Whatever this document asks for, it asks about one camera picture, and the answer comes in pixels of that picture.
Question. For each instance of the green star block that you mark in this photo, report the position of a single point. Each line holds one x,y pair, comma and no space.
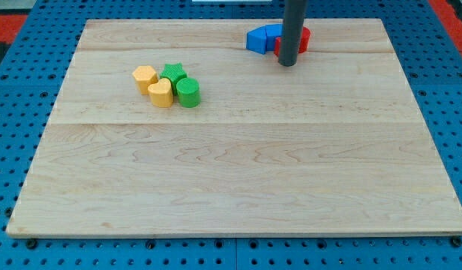
174,73

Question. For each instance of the yellow hexagon block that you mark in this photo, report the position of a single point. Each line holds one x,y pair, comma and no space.
144,76

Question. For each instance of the yellow heart block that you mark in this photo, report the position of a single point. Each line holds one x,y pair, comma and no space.
161,93

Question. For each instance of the light wooden board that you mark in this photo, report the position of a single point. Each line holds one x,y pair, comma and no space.
334,146

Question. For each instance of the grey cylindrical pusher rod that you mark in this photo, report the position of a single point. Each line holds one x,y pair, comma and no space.
293,21

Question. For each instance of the red round block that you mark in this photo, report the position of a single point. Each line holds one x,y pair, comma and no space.
303,46

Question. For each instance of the green cylinder block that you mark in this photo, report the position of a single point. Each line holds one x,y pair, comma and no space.
188,90

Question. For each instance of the blue cube block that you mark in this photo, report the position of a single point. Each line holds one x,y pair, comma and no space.
256,40

